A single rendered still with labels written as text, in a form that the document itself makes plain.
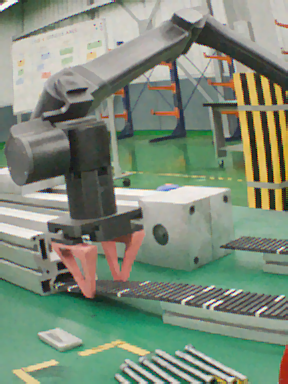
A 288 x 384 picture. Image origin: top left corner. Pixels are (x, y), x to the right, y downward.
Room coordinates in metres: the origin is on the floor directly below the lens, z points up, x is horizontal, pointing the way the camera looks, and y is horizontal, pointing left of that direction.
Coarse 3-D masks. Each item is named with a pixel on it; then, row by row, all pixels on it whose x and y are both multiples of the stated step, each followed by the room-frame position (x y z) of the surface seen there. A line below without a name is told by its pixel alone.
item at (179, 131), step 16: (160, 64) 11.41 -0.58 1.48; (192, 64) 11.19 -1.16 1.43; (208, 64) 10.82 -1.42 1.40; (176, 80) 11.65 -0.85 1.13; (208, 80) 9.97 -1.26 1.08; (128, 96) 12.91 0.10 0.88; (176, 96) 11.58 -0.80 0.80; (128, 112) 12.92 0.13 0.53; (160, 112) 11.32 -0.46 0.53; (176, 112) 11.55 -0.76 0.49; (224, 112) 10.08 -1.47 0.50; (128, 128) 12.84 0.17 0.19; (176, 128) 11.56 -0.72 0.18; (240, 128) 10.31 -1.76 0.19
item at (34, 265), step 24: (0, 216) 0.96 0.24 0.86; (24, 216) 0.90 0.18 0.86; (48, 216) 0.87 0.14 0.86; (0, 240) 0.84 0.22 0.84; (24, 240) 0.76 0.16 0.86; (48, 240) 0.85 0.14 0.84; (0, 264) 0.83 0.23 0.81; (24, 264) 0.77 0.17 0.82; (48, 264) 0.76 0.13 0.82; (48, 288) 0.76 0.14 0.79
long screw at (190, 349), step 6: (186, 348) 0.52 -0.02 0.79; (192, 348) 0.51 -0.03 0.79; (198, 354) 0.50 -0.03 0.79; (210, 360) 0.48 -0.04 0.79; (216, 366) 0.47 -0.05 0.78; (222, 366) 0.46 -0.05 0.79; (228, 372) 0.45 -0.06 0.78; (234, 372) 0.44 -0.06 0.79; (240, 378) 0.43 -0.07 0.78; (246, 378) 0.43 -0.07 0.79
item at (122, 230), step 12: (96, 228) 0.69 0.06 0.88; (108, 228) 0.69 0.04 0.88; (120, 228) 0.70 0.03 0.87; (132, 228) 0.72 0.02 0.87; (96, 240) 0.68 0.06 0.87; (108, 240) 0.75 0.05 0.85; (120, 240) 0.73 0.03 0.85; (132, 240) 0.72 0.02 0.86; (108, 252) 0.75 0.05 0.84; (132, 252) 0.72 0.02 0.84; (132, 264) 0.73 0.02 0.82; (120, 276) 0.74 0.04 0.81
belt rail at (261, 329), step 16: (176, 304) 0.60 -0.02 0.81; (176, 320) 0.60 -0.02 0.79; (192, 320) 0.59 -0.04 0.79; (208, 320) 0.58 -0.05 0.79; (224, 320) 0.55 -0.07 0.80; (240, 320) 0.54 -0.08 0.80; (256, 320) 0.52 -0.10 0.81; (272, 320) 0.50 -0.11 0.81; (240, 336) 0.54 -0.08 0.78; (256, 336) 0.52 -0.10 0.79; (272, 336) 0.50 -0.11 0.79
